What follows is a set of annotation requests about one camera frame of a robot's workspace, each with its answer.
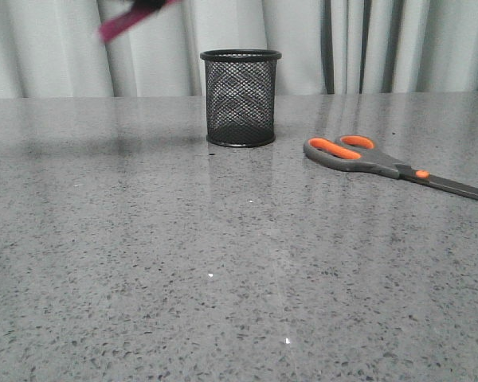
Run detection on grey orange scissors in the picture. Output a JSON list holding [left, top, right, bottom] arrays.
[[304, 135, 478, 201]]

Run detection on pink highlighter pen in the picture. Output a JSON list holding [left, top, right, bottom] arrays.
[[97, 0, 176, 44]]

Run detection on black mesh pen holder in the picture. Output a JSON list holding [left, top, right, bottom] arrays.
[[200, 49, 282, 147]]

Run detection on grey curtain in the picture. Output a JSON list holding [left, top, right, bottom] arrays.
[[0, 1, 478, 99]]

